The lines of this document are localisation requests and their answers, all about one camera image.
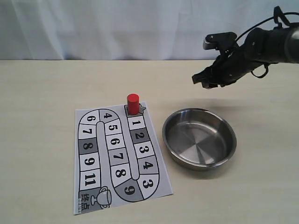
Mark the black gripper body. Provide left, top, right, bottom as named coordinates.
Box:
left=206, top=28, right=269, bottom=87

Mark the red cylinder game piece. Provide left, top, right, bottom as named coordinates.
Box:
left=127, top=93, right=139, bottom=115

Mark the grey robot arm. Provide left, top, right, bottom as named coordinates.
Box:
left=192, top=25, right=299, bottom=89

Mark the stainless steel round bowl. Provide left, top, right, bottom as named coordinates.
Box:
left=162, top=107, right=237, bottom=172

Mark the printed paper game board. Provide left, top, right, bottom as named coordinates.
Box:
left=73, top=102, right=173, bottom=215

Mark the white backdrop curtain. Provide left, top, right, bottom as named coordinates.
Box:
left=0, top=0, right=299, bottom=60

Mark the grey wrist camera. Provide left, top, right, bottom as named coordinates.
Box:
left=203, top=32, right=237, bottom=50

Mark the black cable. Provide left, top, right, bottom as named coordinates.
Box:
left=230, top=6, right=299, bottom=79

